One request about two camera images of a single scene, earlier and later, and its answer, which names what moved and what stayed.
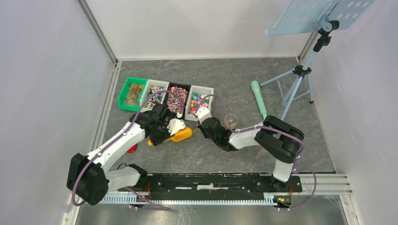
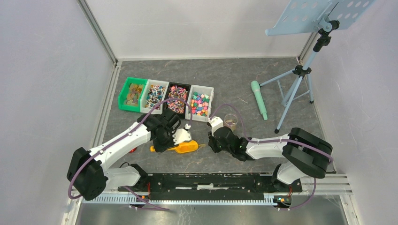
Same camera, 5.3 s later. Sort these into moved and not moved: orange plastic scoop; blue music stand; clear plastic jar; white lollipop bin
Moved: orange plastic scoop
Not moved: white lollipop bin; blue music stand; clear plastic jar
